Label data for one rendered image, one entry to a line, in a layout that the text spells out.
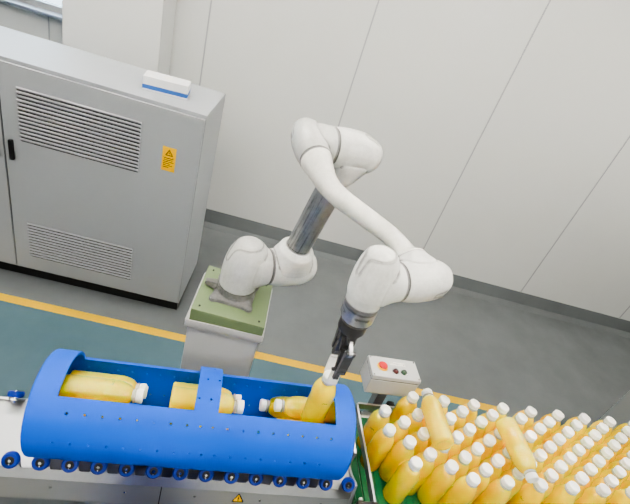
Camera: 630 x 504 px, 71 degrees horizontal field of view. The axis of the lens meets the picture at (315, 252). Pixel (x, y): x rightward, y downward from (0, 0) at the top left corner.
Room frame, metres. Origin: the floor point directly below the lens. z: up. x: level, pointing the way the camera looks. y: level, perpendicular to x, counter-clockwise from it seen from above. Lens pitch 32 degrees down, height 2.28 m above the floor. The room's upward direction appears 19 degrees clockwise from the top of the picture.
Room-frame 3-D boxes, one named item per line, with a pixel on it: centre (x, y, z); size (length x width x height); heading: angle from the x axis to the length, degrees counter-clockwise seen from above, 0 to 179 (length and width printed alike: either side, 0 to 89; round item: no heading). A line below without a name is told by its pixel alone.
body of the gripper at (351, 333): (0.89, -0.16, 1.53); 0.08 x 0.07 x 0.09; 15
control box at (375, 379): (1.27, -0.44, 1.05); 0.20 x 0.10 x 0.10; 105
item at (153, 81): (2.42, 1.09, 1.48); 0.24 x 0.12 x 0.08; 106
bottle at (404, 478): (0.89, -0.52, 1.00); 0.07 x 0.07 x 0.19
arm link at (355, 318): (0.89, -0.15, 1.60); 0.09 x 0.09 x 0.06
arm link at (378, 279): (0.90, -0.16, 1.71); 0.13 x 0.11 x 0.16; 122
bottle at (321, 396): (0.89, -0.16, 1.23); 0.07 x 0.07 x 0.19
